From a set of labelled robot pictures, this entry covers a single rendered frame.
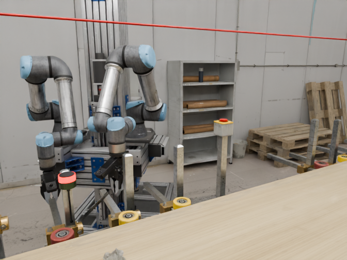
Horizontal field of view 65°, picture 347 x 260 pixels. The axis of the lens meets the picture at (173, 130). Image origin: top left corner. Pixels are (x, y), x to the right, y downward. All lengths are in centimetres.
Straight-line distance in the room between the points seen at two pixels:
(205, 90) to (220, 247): 352
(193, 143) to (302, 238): 343
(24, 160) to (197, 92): 255
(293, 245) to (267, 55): 423
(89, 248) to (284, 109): 483
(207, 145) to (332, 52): 313
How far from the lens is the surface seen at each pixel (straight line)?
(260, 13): 498
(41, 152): 141
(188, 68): 418
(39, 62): 158
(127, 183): 120
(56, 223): 129
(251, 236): 109
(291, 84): 551
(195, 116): 432
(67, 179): 106
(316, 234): 118
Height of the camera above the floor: 150
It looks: 13 degrees down
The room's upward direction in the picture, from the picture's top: straight up
